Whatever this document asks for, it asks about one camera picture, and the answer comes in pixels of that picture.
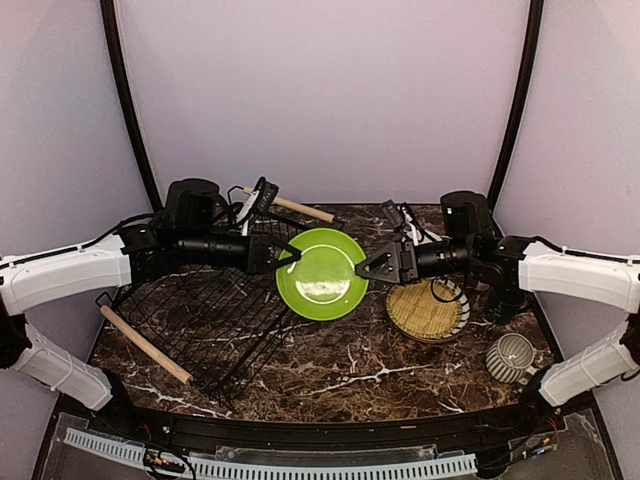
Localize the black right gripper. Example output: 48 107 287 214
355 237 475 285

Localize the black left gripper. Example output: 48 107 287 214
179 228 302 276

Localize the yellow ribbed plate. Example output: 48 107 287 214
387 280 464 339

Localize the bright green plate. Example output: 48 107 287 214
275 228 369 322

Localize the grey reindeer plate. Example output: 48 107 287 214
395 328 463 344

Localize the black white striped plate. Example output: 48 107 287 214
387 277 471 341

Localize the dark green mug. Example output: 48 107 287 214
484 288 526 325

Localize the striped round mug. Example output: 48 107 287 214
485 333 537 383

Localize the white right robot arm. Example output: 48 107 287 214
355 191 639 434

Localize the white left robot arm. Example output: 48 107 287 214
1 178 285 436

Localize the wooden rack handle far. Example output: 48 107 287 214
242 185 335 223

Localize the wooden rack handle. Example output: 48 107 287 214
242 185 335 223
100 305 193 385

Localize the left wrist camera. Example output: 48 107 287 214
229 176 279 236

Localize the black wire dish rack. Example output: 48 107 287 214
94 212 351 414

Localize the wooden rack handle near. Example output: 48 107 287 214
100 305 193 385

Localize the black front rail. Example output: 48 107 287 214
84 406 551 452

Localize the white slotted cable duct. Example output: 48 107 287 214
63 427 478 479

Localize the black frame post left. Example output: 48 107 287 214
99 0 162 211

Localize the black frame post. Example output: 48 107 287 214
487 0 545 211
99 0 162 211

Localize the black frame post right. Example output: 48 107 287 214
487 0 545 211

